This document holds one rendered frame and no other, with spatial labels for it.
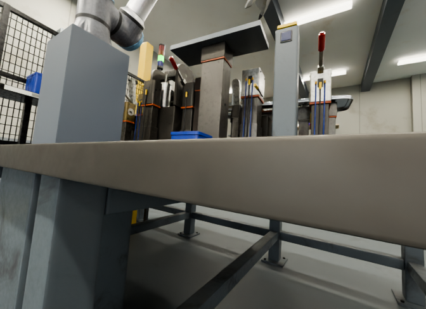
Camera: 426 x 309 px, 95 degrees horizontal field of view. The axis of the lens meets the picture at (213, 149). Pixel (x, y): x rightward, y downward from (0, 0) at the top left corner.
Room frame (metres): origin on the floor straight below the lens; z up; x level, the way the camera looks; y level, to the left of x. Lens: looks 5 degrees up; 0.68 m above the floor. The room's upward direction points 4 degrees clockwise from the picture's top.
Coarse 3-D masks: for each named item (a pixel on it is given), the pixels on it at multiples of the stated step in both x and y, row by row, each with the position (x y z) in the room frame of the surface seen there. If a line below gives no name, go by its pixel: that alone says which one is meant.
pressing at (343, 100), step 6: (336, 96) 0.75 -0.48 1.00; (342, 96) 0.74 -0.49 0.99; (348, 96) 0.74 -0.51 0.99; (264, 102) 0.88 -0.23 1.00; (270, 102) 0.87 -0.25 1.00; (300, 102) 0.84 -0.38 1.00; (306, 102) 0.84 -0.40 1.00; (342, 102) 0.81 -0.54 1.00; (348, 102) 0.80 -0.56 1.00; (228, 108) 1.00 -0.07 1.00; (264, 108) 0.96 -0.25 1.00; (342, 108) 0.88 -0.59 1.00; (348, 108) 0.86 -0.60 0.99; (228, 114) 1.11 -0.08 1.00; (264, 114) 1.05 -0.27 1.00; (270, 114) 1.05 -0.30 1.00
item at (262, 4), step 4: (256, 0) 0.75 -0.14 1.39; (260, 0) 0.74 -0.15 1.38; (264, 0) 0.72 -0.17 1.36; (268, 0) 0.72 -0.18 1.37; (256, 4) 0.77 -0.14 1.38; (260, 4) 0.75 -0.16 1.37; (264, 4) 0.74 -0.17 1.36; (268, 4) 0.74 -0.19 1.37; (260, 8) 0.77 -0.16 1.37; (264, 8) 0.75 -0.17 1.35; (264, 12) 0.76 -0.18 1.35; (260, 16) 0.78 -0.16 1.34
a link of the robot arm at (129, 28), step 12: (132, 0) 0.76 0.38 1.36; (144, 0) 0.77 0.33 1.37; (156, 0) 0.80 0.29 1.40; (120, 12) 0.76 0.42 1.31; (132, 12) 0.77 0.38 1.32; (144, 12) 0.79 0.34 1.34; (132, 24) 0.78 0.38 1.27; (120, 36) 0.78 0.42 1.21; (132, 36) 0.81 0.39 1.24; (132, 48) 0.86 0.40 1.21
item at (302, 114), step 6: (300, 108) 0.87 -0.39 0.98; (306, 108) 0.86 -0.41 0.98; (300, 114) 0.87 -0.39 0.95; (306, 114) 0.86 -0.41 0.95; (300, 120) 0.87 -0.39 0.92; (306, 120) 0.86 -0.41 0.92; (300, 126) 0.88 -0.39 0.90; (306, 126) 0.86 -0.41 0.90; (300, 132) 0.88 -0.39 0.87; (306, 132) 0.86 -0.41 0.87
